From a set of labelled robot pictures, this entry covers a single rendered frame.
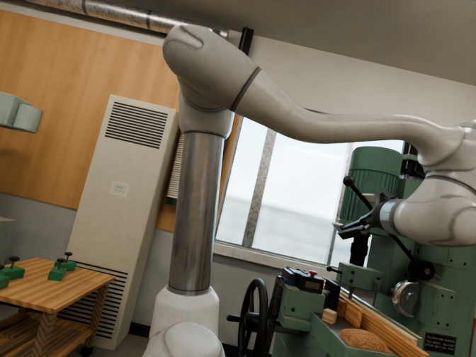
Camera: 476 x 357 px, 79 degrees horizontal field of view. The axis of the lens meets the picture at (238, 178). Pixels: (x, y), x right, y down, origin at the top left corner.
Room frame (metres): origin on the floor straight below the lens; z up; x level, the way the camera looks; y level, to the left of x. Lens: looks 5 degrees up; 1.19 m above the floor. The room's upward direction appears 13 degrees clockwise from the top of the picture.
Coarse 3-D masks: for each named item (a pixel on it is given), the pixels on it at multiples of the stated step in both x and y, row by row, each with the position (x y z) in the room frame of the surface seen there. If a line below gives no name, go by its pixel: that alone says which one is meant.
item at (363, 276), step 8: (344, 264) 1.06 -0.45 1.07; (352, 264) 1.10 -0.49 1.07; (344, 272) 1.05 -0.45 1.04; (352, 272) 1.03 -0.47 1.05; (360, 272) 1.04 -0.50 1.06; (368, 272) 1.04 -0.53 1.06; (376, 272) 1.05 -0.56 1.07; (344, 280) 1.04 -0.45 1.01; (352, 280) 1.03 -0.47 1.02; (360, 280) 1.04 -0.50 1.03; (368, 280) 1.04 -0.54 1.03; (352, 288) 1.06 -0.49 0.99; (368, 288) 1.04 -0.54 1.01
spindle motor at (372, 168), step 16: (352, 160) 1.07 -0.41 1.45; (368, 160) 1.01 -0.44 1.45; (384, 160) 0.99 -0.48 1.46; (400, 160) 1.01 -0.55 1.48; (352, 176) 1.05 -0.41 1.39; (368, 176) 1.00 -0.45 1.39; (384, 176) 0.99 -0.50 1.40; (352, 192) 1.04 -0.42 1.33; (368, 192) 1.00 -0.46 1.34; (352, 208) 1.02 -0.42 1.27
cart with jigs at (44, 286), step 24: (0, 264) 1.49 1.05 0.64; (24, 264) 1.88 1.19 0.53; (48, 264) 1.98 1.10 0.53; (72, 264) 1.96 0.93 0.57; (0, 288) 1.48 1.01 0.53; (24, 288) 1.55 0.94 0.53; (48, 288) 1.62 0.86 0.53; (72, 288) 1.69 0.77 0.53; (96, 288) 1.81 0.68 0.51; (24, 312) 2.01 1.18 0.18; (48, 312) 1.41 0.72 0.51; (96, 312) 2.00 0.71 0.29; (0, 336) 1.71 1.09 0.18; (24, 336) 1.73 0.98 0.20; (48, 336) 1.46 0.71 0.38; (72, 336) 1.84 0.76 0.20
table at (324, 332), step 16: (288, 320) 0.96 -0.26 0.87; (304, 320) 0.98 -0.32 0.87; (320, 320) 0.92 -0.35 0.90; (336, 320) 0.96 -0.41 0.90; (320, 336) 0.90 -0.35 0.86; (336, 336) 0.82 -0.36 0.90; (336, 352) 0.80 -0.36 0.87; (352, 352) 0.77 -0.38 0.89; (368, 352) 0.77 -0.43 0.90; (384, 352) 0.78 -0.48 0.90
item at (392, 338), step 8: (368, 320) 0.94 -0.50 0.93; (376, 320) 0.91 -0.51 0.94; (368, 328) 0.93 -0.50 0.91; (376, 328) 0.89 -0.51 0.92; (384, 328) 0.86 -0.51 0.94; (384, 336) 0.86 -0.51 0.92; (392, 336) 0.82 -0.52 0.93; (400, 336) 0.81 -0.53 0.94; (392, 344) 0.82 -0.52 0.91; (400, 344) 0.79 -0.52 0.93; (408, 344) 0.77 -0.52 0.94; (400, 352) 0.79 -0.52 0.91; (408, 352) 0.76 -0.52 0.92; (416, 352) 0.74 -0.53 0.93; (424, 352) 0.73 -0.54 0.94
